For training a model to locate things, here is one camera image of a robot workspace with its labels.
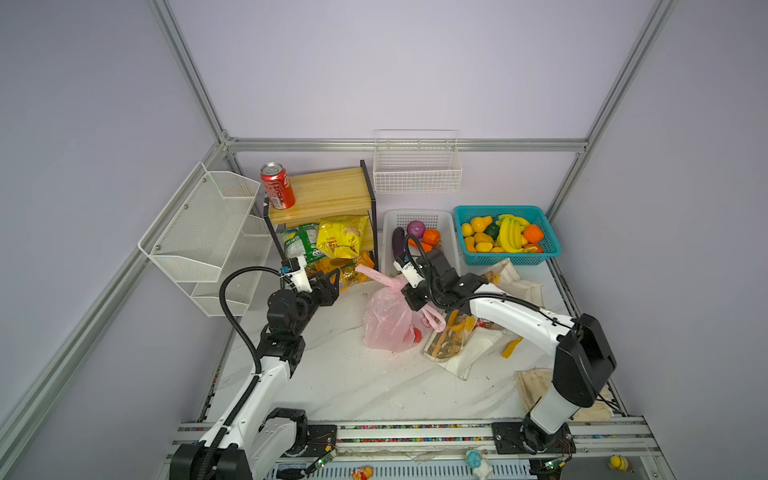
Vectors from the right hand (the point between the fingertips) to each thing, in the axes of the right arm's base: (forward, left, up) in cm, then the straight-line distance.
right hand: (402, 287), depth 84 cm
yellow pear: (+37, -30, -10) cm, 48 cm away
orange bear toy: (-42, +9, -15) cm, 46 cm away
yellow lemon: (+35, -25, -12) cm, 45 cm away
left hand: (-1, +19, +8) cm, 21 cm away
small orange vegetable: (+30, -11, -10) cm, 34 cm away
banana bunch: (+31, -40, -8) cm, 52 cm away
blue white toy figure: (-40, -18, -14) cm, 46 cm away
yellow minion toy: (-39, -51, -15) cm, 66 cm away
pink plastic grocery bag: (-9, +4, -5) cm, 11 cm away
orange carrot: (+27, -9, -12) cm, 31 cm away
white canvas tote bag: (-19, -14, +3) cm, 24 cm away
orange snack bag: (+14, +19, -9) cm, 25 cm away
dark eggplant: (+31, +2, -14) cm, 34 cm away
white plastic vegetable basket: (+38, -16, -9) cm, 42 cm away
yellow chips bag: (+13, +17, +7) cm, 23 cm away
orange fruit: (+31, -49, -9) cm, 59 cm away
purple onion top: (+35, -5, -10) cm, 36 cm away
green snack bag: (+13, +31, +5) cm, 34 cm away
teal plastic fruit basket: (+42, -52, -9) cm, 67 cm away
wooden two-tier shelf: (+20, +18, +18) cm, 32 cm away
